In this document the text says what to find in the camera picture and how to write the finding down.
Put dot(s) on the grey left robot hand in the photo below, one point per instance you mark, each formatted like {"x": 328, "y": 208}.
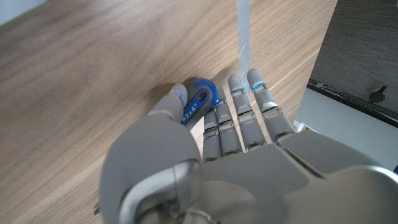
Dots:
{"x": 248, "y": 180}

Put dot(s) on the grey tape strip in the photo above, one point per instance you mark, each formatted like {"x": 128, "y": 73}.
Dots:
{"x": 243, "y": 31}

